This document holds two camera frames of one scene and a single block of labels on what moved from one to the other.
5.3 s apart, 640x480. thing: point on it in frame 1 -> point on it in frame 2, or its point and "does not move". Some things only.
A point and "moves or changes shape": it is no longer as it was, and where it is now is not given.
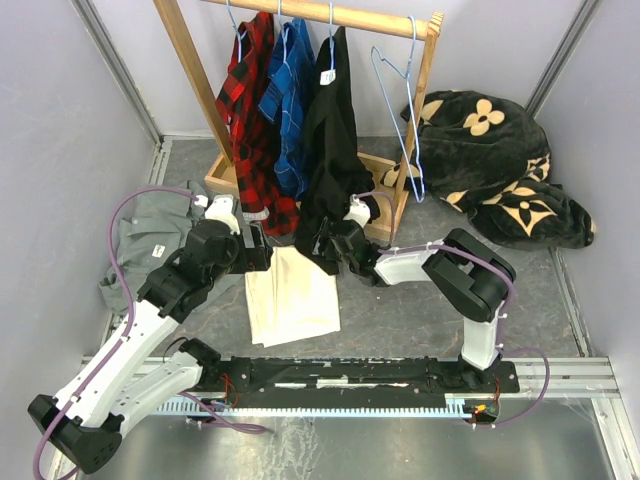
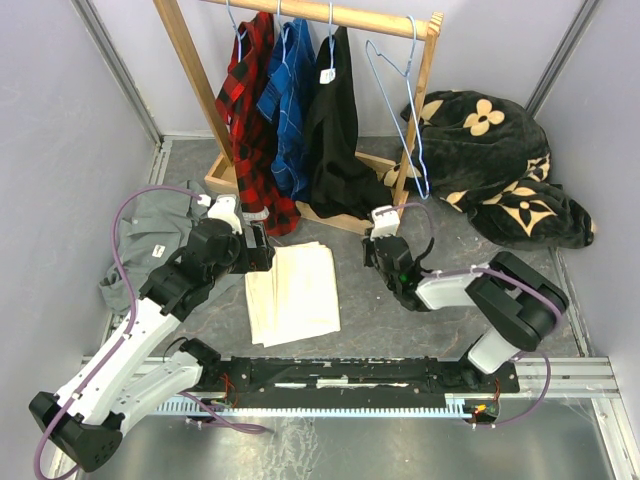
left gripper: x=253 y=258 does not move
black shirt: x=337 y=167 moves or changes shape
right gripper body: x=331 y=246 -> x=391 y=282
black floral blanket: x=489 y=157 does not move
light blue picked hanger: x=331 y=31 does not move
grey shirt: x=149 y=228 does not move
